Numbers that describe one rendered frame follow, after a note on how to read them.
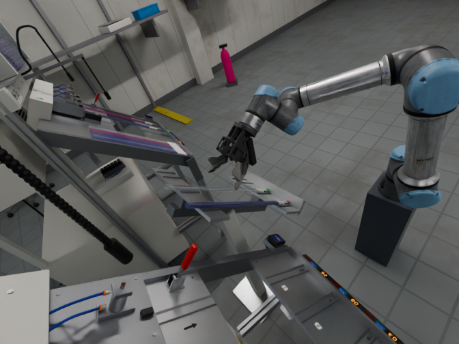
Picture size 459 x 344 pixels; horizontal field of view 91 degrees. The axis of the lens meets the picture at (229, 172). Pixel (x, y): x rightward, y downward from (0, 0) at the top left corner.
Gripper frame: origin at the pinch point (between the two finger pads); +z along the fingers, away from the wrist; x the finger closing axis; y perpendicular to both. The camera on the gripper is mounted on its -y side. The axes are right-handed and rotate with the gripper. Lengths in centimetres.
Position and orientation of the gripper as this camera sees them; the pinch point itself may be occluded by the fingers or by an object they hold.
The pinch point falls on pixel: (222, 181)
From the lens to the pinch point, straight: 78.8
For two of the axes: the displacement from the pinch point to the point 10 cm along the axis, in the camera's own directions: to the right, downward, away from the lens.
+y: -5.8, -3.2, -7.5
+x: 6.5, 3.8, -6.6
